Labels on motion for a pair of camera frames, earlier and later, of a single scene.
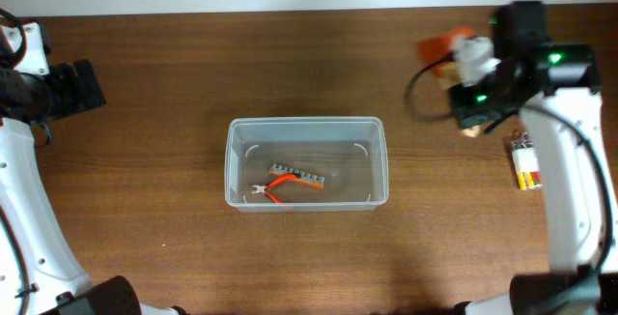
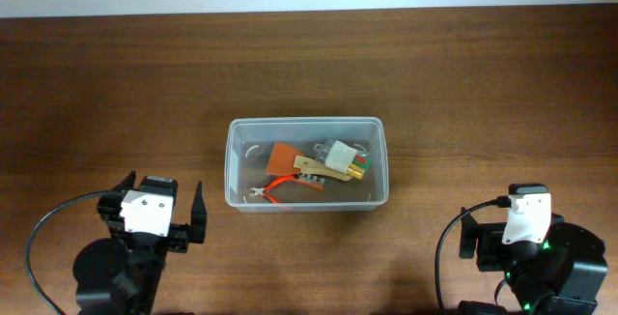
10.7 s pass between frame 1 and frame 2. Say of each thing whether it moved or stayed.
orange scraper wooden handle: moved
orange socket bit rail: stayed
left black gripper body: moved
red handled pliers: stayed
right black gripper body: moved
